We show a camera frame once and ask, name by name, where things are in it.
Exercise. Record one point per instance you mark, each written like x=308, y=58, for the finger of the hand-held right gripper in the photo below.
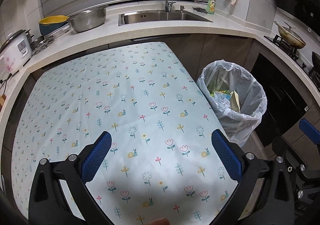
x=310, y=127
x=302, y=165

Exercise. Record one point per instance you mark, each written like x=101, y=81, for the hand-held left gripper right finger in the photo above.
x=226, y=157

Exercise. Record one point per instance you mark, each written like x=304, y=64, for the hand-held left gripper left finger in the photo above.
x=96, y=157

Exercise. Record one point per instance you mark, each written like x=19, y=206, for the brown paper bag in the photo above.
x=235, y=102

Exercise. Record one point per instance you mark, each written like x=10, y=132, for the green yellow snack wrapper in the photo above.
x=222, y=93

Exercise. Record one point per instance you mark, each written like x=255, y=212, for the waste bin with clear liner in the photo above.
x=250, y=85

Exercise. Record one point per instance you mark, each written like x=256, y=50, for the person's left hand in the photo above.
x=160, y=222

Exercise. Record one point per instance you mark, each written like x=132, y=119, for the black built-in oven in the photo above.
x=275, y=95

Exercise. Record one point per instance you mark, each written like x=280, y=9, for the black gas stove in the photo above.
x=297, y=57

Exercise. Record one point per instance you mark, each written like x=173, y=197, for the floral tablecloth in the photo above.
x=125, y=90

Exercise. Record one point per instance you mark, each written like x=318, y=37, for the wok with glass lid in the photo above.
x=291, y=37

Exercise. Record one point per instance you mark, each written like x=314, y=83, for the wooden cutting board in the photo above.
x=2, y=100

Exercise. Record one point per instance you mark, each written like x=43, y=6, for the brown base cabinet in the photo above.
x=195, y=50

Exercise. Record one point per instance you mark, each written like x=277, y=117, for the metal steamer rack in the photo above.
x=41, y=45

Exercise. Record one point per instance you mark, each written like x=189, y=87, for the white stone countertop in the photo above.
x=112, y=32

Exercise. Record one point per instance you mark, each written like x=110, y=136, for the metal tray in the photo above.
x=58, y=31

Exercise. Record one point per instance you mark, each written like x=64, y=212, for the white rice cooker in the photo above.
x=15, y=50

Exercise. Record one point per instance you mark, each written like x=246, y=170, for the steel colander bowl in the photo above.
x=87, y=20

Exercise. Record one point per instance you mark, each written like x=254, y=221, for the dark pot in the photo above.
x=28, y=36

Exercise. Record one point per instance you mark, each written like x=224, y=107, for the yellow and blue colander bowl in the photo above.
x=52, y=23

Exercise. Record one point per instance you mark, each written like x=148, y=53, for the dark scrubber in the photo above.
x=199, y=10

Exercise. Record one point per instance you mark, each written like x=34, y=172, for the green dish soap bottle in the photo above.
x=211, y=5

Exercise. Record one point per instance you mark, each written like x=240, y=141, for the steel sink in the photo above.
x=162, y=17

